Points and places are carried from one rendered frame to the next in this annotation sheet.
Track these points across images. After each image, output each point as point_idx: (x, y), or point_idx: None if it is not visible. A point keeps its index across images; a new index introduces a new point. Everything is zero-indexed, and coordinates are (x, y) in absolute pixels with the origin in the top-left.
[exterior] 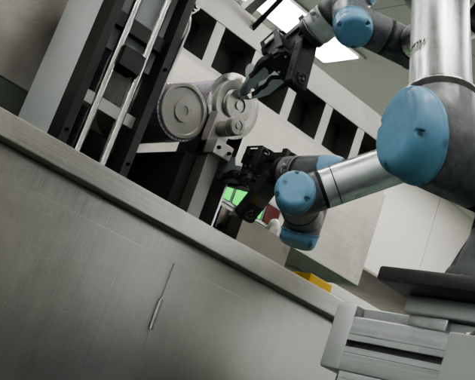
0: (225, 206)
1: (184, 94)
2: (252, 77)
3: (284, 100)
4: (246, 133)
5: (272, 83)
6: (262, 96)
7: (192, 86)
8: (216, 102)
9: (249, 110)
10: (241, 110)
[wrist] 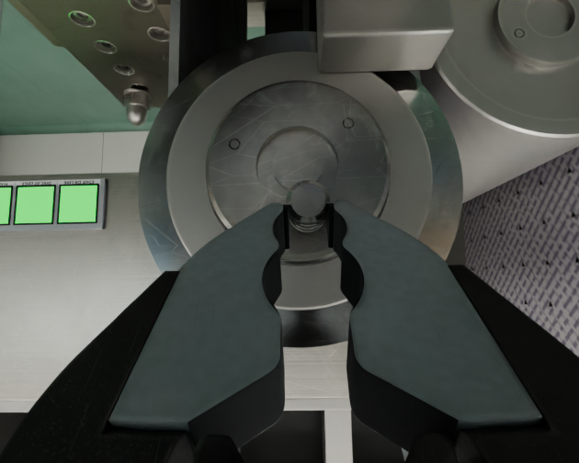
0: (64, 175)
1: (578, 84)
2: (459, 274)
3: None
4: (174, 105)
5: (242, 333)
6: (231, 229)
7: (575, 129)
8: (419, 124)
9: (225, 175)
10: (267, 156)
